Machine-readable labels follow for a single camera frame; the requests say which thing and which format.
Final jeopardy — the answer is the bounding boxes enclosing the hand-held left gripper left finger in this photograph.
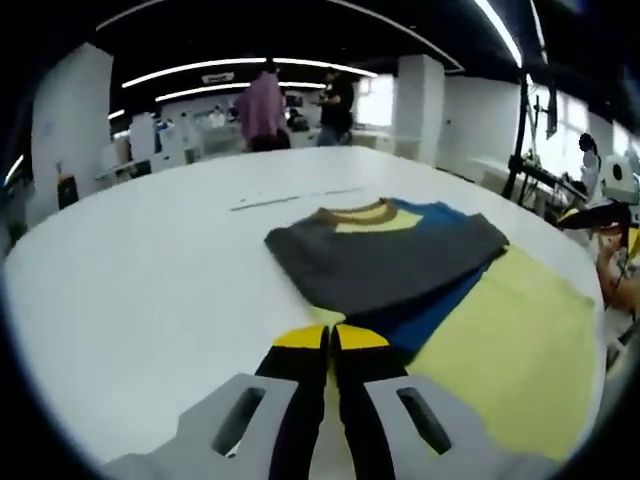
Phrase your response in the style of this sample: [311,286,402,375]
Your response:
[102,323,331,480]

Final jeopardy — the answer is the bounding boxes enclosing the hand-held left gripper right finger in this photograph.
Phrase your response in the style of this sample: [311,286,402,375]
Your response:
[330,322,556,480]

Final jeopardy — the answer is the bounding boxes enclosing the yellow blue grey garment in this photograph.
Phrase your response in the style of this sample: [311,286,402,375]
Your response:
[263,197,597,464]

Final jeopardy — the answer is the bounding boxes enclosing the person's right hand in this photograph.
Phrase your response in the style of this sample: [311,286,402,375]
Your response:
[594,230,632,281]

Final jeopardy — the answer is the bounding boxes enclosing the black tripod stand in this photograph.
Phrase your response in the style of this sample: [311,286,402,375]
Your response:
[499,74,561,201]

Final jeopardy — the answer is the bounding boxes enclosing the white square pillar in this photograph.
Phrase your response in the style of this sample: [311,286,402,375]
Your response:
[29,42,115,201]
[392,53,446,161]

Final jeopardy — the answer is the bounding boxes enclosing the white cabinet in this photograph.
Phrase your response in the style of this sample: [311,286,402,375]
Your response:
[128,112,159,161]

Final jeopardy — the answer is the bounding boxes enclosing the black cabinet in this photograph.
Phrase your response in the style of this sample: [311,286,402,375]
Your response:
[56,174,80,211]

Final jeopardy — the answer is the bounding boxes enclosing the long ceiling light strip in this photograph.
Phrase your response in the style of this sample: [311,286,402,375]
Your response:
[122,57,379,89]

